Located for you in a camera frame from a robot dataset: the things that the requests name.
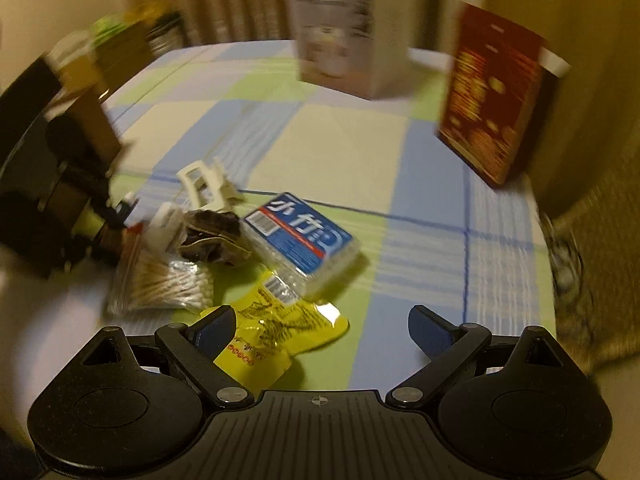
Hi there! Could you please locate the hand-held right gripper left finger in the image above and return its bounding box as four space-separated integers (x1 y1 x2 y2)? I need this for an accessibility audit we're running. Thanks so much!
80 304 256 408

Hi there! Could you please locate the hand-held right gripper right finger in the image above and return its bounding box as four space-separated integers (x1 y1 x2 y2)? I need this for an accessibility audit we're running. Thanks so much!
385 304 561 408

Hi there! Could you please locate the yellow snack packet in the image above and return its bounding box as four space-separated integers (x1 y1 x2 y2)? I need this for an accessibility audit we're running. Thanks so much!
200 272 351 396

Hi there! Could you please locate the cotton swabs bag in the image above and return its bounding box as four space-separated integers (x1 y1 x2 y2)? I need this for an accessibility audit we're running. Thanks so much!
107 240 216 317

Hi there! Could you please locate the brown hair scrunchie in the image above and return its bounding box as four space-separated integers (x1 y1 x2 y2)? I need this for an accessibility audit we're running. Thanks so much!
179 209 253 267

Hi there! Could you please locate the blue label clear packet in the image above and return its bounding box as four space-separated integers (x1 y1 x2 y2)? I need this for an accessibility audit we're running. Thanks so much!
241 191 363 297

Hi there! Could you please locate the white hair clip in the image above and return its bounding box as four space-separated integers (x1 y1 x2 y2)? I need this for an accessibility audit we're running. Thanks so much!
176 159 243 211

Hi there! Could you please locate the white-lined dark red box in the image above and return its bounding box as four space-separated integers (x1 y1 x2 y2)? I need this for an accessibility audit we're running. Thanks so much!
436 2 572 190

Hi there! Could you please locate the green tissue pack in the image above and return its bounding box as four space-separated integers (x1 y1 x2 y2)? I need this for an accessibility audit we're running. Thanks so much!
94 13 138 42

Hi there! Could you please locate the white printed carton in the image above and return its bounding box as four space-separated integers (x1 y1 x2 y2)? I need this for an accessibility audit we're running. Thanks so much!
280 0 416 101

